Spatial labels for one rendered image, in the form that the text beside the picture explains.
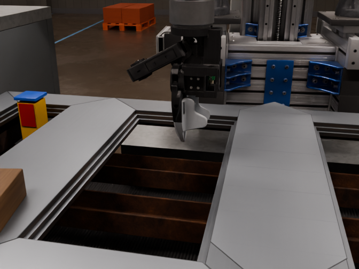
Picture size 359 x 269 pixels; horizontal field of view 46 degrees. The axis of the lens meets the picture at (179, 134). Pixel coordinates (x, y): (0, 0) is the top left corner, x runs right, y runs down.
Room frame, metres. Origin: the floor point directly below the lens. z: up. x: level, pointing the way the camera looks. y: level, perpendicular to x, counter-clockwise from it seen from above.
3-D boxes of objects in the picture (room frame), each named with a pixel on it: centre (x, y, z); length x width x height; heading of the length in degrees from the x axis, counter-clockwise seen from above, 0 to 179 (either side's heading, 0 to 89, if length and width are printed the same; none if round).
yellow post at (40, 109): (1.04, 0.38, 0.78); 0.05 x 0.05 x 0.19; 78
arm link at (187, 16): (0.73, -0.02, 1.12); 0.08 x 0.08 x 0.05
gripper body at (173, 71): (0.73, -0.03, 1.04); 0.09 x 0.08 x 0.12; 78
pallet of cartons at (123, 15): (8.56, 0.96, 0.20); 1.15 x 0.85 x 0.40; 174
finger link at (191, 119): (0.71, -0.02, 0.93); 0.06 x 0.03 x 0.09; 78
